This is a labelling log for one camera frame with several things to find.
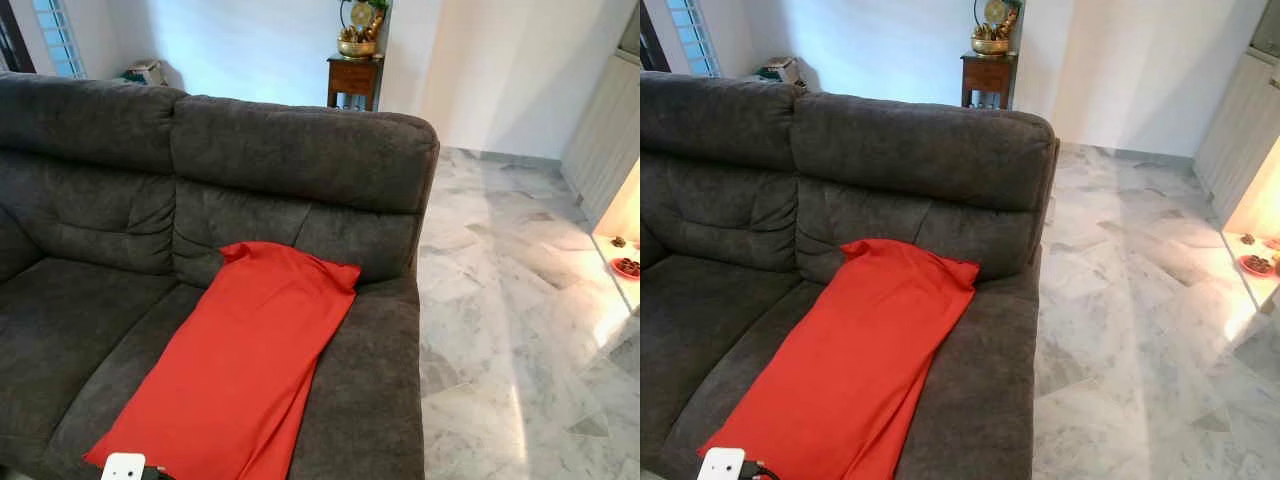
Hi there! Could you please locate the dark brown door frame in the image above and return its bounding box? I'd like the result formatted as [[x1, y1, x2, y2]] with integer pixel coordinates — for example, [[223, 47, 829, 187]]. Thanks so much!
[[0, 0, 36, 73], [640, 5, 673, 73]]

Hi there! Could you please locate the grey fabric sofa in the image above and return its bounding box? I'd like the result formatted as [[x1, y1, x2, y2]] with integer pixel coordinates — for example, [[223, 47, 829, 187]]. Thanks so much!
[[0, 72, 441, 480], [640, 72, 1061, 480]]

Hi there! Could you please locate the white cabinet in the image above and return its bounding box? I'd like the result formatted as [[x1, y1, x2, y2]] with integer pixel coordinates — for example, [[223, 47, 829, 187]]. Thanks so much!
[[1195, 48, 1280, 231], [560, 50, 641, 226]]

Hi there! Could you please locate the brown wooden side table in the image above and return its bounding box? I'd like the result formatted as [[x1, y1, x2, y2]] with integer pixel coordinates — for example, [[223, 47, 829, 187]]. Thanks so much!
[[327, 53, 385, 111], [960, 52, 1019, 109]]

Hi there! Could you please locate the blue louvre window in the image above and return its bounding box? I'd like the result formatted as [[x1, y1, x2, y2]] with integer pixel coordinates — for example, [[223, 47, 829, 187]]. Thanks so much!
[[665, 0, 721, 78], [30, 0, 86, 79]]

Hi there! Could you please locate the golden ornament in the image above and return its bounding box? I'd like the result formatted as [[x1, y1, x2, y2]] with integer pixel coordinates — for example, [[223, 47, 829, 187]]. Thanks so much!
[[337, 0, 389, 59], [970, 0, 1026, 57]]

